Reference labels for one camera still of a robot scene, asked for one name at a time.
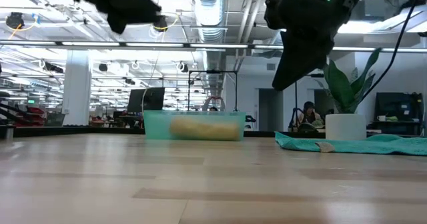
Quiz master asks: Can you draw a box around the white round plant pot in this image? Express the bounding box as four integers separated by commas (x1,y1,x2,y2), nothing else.
325,113,367,141

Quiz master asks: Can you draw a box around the red storage shelf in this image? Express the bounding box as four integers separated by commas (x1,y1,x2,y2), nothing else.
0,100,46,127

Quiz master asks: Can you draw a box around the wide dark monitor with stickers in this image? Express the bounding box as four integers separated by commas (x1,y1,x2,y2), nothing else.
376,92,424,121

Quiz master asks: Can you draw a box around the black ceiling camera dome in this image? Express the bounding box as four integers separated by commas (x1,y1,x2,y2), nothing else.
152,15,169,31
5,12,26,30

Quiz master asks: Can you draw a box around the black computer monitor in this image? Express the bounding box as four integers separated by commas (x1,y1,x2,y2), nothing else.
127,87,166,114

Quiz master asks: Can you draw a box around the person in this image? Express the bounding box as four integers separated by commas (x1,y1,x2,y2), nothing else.
298,101,323,127

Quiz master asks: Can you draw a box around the black hanging cable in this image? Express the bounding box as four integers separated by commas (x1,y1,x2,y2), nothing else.
362,0,424,101

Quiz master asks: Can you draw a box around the teal microfiber towel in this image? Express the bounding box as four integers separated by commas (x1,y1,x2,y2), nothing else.
274,131,427,157

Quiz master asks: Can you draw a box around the silver ribbed air duct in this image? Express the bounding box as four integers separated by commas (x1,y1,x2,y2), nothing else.
189,0,231,110

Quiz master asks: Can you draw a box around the translucent teal plastic basket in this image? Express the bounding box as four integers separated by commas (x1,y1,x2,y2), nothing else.
143,109,247,141

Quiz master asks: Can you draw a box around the black pole stand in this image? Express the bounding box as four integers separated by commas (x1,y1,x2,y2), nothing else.
294,73,324,131

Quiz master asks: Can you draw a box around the orange microfiber towel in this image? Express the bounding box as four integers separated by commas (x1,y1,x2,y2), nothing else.
169,116,241,141

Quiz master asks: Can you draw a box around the black overhead light rail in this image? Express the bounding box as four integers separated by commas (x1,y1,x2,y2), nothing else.
0,40,427,53

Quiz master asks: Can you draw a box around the white building column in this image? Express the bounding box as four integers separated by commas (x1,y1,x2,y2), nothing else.
62,49,91,127

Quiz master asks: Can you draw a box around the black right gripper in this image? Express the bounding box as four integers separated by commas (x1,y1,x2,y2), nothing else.
265,0,368,91

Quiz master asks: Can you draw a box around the green leafy plant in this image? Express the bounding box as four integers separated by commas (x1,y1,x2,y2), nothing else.
318,47,383,115

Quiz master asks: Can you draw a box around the black desk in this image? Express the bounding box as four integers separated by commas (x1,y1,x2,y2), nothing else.
368,119,427,137

